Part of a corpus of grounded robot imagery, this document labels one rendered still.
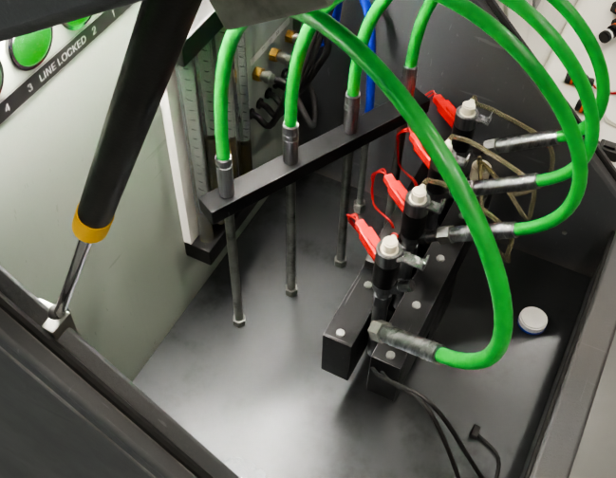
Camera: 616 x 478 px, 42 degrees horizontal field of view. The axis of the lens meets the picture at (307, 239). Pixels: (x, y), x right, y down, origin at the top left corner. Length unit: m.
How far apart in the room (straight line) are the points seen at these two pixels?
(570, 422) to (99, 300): 0.55
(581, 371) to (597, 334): 0.06
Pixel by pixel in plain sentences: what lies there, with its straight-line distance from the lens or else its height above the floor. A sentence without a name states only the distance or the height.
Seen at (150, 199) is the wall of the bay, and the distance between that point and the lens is 0.94.
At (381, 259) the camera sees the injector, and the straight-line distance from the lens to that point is 0.84.
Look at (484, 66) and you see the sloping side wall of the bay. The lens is 1.05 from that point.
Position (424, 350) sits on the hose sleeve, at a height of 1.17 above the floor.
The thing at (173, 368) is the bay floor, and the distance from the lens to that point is 1.10.
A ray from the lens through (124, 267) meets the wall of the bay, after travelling 0.95.
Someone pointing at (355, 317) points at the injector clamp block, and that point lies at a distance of 0.96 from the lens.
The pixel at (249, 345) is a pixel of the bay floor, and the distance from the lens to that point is 1.11.
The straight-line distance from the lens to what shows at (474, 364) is 0.67.
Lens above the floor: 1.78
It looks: 51 degrees down
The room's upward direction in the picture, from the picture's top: 1 degrees clockwise
